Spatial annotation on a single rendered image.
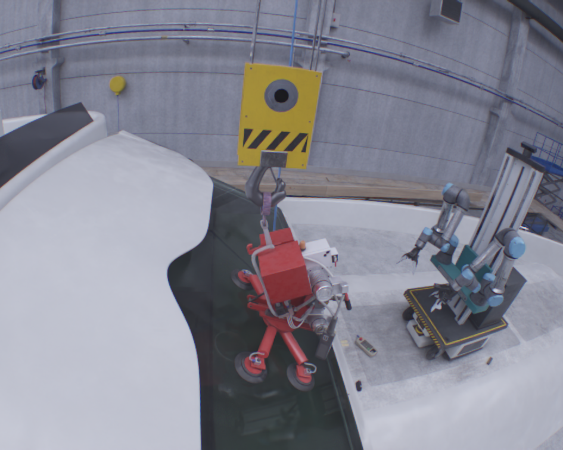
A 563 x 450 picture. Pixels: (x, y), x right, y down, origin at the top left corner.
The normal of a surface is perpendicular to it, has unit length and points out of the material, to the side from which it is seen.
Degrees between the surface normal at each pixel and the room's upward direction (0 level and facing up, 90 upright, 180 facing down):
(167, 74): 90
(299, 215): 90
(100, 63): 90
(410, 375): 0
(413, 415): 10
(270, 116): 90
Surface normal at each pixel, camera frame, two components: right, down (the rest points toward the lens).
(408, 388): 0.12, -0.85
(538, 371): 0.16, -0.66
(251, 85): 0.15, 0.53
